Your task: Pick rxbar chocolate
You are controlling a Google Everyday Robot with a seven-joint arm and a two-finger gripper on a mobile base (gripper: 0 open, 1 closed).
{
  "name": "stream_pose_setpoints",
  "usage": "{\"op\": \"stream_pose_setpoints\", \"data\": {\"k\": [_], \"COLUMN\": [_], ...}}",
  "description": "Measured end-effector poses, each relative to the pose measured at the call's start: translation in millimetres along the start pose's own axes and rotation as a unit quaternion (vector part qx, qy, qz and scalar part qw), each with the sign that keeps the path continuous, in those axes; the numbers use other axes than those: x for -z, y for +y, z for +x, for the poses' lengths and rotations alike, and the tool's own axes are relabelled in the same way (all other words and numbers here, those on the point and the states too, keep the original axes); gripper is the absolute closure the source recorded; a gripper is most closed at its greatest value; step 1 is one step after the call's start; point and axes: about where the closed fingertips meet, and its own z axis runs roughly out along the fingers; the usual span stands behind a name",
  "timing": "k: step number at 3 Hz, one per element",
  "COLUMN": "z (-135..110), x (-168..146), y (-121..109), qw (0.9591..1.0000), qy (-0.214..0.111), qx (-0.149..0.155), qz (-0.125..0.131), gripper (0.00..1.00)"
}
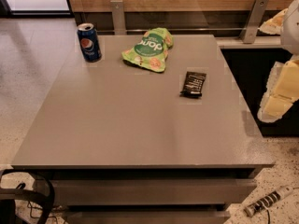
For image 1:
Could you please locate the blue pepsi can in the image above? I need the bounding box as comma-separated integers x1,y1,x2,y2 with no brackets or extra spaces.
77,23,102,63

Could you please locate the grey lower drawer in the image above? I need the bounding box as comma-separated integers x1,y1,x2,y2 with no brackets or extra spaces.
66,211,230,224

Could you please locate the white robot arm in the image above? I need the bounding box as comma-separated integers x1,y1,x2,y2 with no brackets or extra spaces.
258,0,299,123

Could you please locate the grey upper drawer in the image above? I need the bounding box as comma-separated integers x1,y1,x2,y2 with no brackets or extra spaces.
52,179,256,205

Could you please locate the metal bracket post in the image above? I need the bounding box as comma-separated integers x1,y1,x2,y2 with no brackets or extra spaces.
110,0,127,35
240,0,269,44

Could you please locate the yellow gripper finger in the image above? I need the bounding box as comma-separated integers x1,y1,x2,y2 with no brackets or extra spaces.
263,96,292,118
273,60,299,99

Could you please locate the green snack bag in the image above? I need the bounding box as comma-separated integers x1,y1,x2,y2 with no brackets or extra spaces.
121,28,174,73

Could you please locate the horizontal metal rail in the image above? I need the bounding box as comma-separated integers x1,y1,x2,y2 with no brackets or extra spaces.
97,28,243,35

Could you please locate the right metal bracket post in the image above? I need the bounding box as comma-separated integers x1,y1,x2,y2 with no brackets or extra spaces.
240,0,269,44

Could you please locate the black cable loop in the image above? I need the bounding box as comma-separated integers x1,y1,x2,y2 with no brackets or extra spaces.
0,170,56,224

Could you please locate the left metal bracket post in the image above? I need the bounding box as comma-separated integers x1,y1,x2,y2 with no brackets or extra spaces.
110,0,127,35

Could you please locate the grey drawer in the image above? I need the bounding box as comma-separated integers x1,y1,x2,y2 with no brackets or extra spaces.
52,179,256,205
66,211,230,224

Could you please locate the black rxbar chocolate bar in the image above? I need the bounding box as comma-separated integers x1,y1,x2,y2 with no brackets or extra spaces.
180,71,206,98

